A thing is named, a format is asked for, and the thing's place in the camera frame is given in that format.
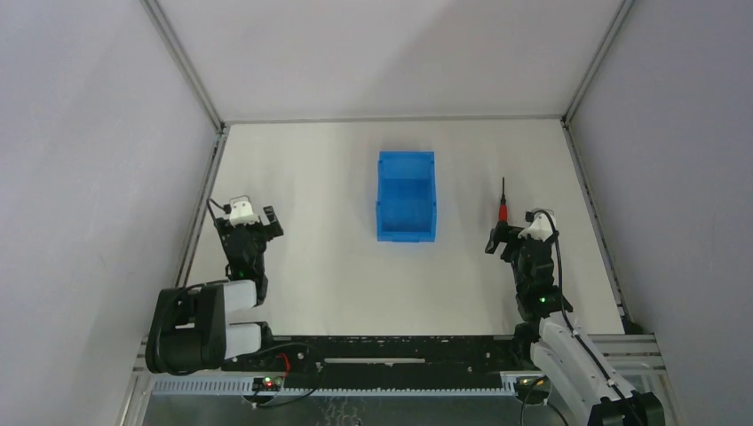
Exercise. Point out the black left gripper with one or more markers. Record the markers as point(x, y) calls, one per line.
point(250, 232)

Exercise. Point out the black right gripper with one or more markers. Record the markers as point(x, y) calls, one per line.
point(517, 244)

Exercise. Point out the red black screwdriver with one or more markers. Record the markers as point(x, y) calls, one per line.
point(503, 209)

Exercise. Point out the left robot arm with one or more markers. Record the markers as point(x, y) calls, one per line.
point(190, 330)

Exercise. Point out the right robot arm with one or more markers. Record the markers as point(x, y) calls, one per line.
point(553, 341)

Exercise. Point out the blue plastic bin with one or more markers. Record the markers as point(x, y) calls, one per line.
point(406, 203)

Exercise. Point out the left controller board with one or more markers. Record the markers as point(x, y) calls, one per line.
point(267, 384)

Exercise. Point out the controller board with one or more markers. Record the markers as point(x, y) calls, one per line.
point(267, 384)
point(532, 391)

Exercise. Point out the right controller board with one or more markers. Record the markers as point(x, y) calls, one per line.
point(532, 391)

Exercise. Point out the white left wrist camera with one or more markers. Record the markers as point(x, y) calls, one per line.
point(242, 212)

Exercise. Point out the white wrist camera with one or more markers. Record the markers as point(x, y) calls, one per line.
point(242, 212)
point(541, 225)

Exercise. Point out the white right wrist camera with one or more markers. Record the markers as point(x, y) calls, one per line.
point(541, 225)

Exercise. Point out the aluminium frame profile left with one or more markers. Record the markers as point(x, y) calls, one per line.
point(214, 147)

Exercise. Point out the aluminium frame profile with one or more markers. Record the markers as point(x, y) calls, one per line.
point(214, 147)
point(614, 29)

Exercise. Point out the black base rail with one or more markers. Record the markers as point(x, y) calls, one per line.
point(439, 360)

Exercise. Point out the aluminium frame profile right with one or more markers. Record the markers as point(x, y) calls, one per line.
point(614, 29)

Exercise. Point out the grey toothed cable duct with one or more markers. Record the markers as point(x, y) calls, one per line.
point(246, 386)

